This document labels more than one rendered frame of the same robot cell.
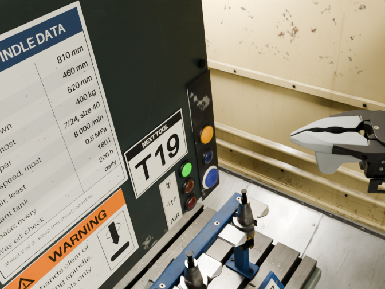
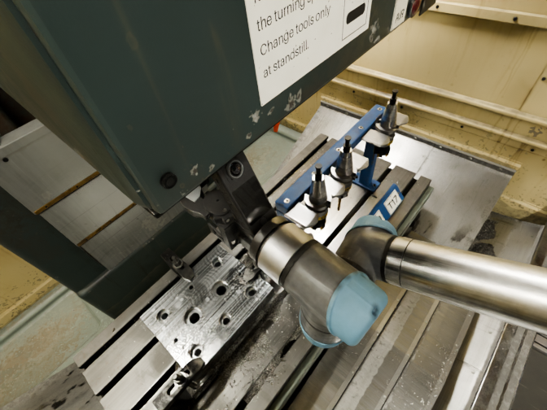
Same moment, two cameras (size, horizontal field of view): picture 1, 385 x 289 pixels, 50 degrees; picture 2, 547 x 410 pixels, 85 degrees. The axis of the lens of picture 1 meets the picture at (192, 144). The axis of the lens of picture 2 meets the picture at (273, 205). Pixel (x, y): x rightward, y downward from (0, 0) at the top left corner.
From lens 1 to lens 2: 0.34 m
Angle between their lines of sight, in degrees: 13
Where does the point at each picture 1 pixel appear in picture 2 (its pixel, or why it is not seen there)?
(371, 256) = (475, 181)
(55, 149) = not seen: outside the picture
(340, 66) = not seen: outside the picture
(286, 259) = (404, 178)
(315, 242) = (425, 170)
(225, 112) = not seen: hidden behind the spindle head
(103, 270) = (338, 30)
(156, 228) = (385, 14)
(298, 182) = (414, 117)
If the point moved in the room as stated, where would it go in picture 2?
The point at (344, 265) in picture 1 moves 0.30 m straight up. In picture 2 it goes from (449, 188) to (482, 127)
